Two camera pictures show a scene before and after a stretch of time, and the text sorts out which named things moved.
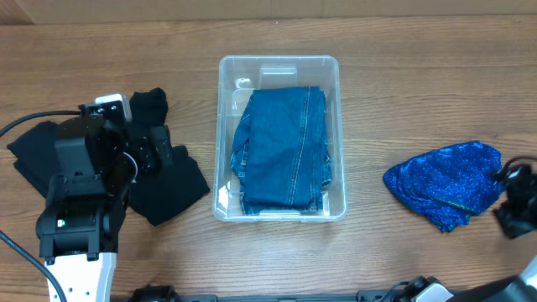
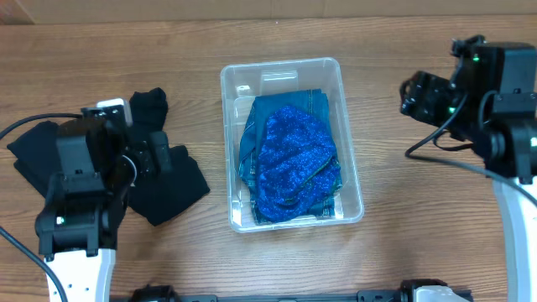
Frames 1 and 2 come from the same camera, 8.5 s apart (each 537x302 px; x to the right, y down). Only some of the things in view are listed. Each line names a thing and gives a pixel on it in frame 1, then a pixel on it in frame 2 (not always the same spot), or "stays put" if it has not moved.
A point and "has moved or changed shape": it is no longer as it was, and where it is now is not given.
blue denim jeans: [280, 153] has moved or changed shape
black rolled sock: [149, 107] stays put
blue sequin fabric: [450, 184] -> [298, 165]
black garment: [35, 150] stays put
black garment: [159, 195] stays put
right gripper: [516, 179] -> [434, 100]
